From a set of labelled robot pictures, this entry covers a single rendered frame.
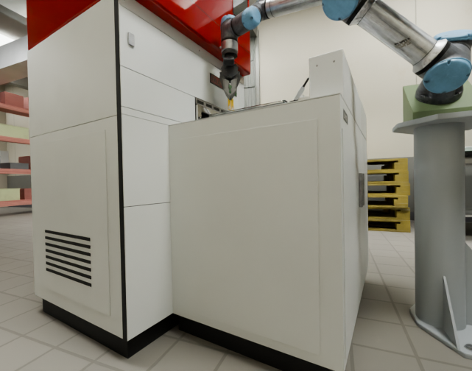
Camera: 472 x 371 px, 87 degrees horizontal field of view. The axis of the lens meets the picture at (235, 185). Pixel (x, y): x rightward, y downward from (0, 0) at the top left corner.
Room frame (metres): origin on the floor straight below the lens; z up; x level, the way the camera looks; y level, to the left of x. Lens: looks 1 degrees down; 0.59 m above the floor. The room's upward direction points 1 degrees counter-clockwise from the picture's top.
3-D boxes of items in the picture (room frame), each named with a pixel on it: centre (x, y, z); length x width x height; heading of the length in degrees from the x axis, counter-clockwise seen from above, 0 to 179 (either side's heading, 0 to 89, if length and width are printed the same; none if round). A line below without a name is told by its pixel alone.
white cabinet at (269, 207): (1.22, -0.27, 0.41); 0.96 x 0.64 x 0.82; 149
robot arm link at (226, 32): (1.13, 0.01, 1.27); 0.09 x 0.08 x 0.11; 46
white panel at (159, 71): (1.16, 0.16, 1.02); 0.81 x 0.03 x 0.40; 149
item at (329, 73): (0.96, -0.41, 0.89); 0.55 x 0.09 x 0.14; 149
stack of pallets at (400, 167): (3.26, -1.52, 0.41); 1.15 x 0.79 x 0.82; 68
